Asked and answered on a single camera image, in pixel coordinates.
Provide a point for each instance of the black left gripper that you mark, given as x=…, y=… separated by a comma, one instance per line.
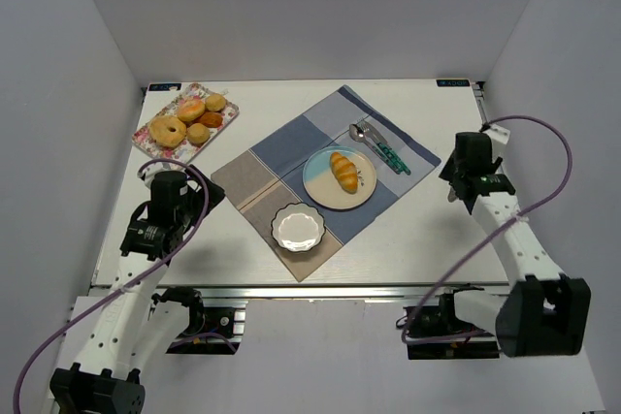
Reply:
x=205, y=190

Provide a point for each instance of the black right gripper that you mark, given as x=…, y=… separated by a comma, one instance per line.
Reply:
x=449, y=170

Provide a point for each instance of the long golden bread loaf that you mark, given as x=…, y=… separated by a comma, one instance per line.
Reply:
x=345, y=172

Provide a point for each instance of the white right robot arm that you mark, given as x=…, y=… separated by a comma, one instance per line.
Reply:
x=545, y=312

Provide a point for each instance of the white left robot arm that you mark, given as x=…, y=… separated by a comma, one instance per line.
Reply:
x=134, y=322

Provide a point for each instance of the blue patchwork placemat cloth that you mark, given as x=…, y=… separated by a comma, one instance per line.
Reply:
x=268, y=176

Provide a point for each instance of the round tan bun bottom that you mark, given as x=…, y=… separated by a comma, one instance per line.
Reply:
x=198, y=134

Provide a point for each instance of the round tan bun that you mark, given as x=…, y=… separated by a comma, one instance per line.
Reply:
x=215, y=103
x=198, y=134

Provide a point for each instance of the brown oval muffin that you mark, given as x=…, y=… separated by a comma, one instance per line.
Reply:
x=211, y=119

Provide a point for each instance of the pink glazed round bun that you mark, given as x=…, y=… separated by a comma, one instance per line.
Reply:
x=190, y=110

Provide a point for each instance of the blue table label right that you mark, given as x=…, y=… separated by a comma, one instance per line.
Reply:
x=453, y=83

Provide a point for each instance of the blue table label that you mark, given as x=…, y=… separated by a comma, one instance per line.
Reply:
x=453, y=83
x=164, y=87

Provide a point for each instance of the white scalloped bowl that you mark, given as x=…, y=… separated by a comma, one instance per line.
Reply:
x=298, y=228

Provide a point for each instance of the round tan bun top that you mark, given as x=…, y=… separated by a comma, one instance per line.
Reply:
x=215, y=103

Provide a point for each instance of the blue and cream plate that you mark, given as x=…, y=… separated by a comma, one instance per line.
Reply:
x=323, y=186

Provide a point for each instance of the blue table label left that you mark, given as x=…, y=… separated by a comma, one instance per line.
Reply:
x=164, y=87

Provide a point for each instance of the golden ring doughnut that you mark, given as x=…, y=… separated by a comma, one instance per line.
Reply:
x=167, y=131

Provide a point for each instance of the green handled knife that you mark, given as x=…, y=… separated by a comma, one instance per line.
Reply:
x=393, y=159

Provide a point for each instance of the green handled spoon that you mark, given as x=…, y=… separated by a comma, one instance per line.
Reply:
x=358, y=135

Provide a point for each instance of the green handled fork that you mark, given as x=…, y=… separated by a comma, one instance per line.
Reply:
x=366, y=126

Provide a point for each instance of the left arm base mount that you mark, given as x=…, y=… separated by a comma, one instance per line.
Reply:
x=212, y=328

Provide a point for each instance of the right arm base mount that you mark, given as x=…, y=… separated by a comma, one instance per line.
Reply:
x=452, y=339

